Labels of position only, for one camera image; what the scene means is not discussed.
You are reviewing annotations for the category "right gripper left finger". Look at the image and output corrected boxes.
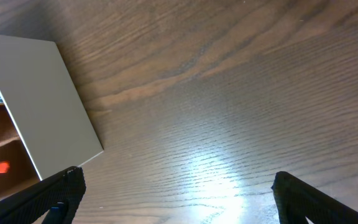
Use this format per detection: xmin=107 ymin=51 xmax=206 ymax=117
xmin=0 ymin=166 xmax=86 ymax=224

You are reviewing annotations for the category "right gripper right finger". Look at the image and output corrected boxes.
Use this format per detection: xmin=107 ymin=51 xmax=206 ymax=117
xmin=272 ymin=171 xmax=358 ymax=224

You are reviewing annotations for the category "white cardboard box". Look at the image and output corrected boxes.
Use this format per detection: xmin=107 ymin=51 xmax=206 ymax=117
xmin=0 ymin=35 xmax=103 ymax=180

